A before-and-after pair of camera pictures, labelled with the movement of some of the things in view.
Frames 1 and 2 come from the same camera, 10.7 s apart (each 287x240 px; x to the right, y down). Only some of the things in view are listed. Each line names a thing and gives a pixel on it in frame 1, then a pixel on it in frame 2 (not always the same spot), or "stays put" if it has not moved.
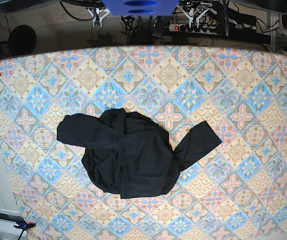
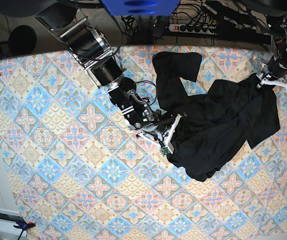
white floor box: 4,220 stays put
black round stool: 22,40 stays put
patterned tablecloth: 249,187 stays put
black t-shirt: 131,154 -> 213,124
